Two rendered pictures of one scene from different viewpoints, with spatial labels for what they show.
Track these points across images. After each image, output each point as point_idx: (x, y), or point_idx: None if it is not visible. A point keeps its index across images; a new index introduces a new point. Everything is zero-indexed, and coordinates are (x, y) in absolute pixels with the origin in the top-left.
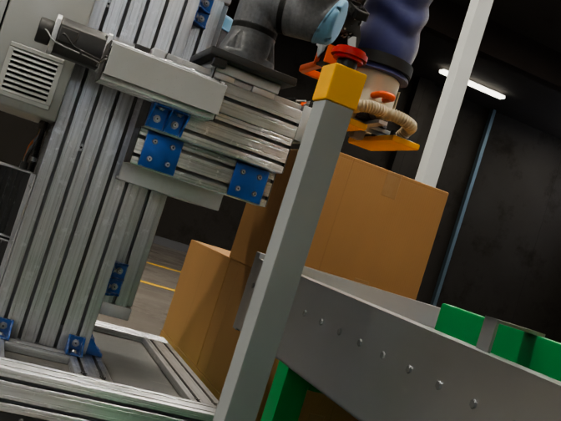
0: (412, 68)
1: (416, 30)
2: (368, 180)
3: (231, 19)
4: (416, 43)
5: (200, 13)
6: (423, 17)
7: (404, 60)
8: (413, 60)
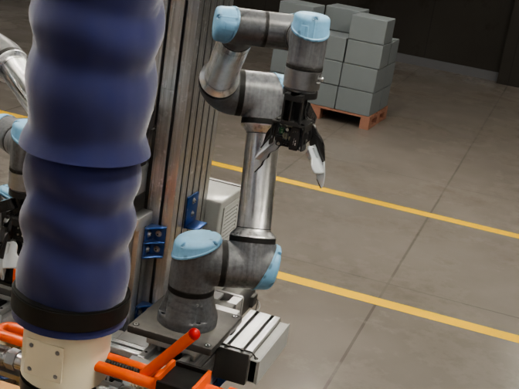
0: (14, 295)
1: (21, 231)
2: None
3: (177, 241)
4: (22, 252)
5: None
6: (21, 208)
7: (15, 279)
8: (24, 283)
